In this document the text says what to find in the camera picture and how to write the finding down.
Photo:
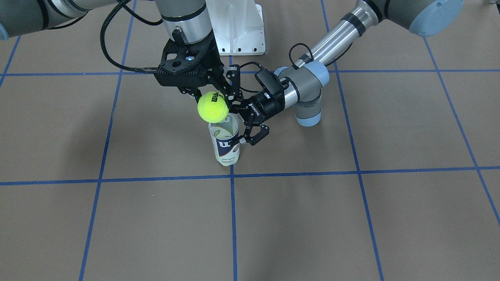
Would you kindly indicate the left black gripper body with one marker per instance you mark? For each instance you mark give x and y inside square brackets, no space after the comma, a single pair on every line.
[268,107]

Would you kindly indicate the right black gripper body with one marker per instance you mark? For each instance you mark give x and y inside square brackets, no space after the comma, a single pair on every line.
[208,56]

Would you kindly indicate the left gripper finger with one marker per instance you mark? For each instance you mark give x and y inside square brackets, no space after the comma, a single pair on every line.
[246,138]
[240,108]

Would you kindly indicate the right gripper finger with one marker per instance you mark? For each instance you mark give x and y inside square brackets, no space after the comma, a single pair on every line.
[195,93]
[227,80]

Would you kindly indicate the yellow tennis ball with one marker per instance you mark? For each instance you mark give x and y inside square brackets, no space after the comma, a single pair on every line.
[212,107]

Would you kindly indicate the clear tennis ball can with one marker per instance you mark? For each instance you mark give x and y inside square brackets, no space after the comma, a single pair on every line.
[222,134]

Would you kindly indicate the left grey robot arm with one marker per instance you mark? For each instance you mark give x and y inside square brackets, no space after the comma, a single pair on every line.
[299,86]

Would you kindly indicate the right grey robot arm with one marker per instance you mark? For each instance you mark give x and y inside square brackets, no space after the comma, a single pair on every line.
[186,21]

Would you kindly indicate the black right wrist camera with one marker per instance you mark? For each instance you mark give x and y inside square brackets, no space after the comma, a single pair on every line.
[181,66]

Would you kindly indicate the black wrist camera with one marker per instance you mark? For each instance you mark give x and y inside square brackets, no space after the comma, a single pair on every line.
[272,87]
[181,66]

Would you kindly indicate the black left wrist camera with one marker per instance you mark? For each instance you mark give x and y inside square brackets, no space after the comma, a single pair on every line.
[272,87]

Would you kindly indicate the white metal base plate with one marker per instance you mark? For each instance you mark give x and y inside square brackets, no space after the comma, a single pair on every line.
[238,27]

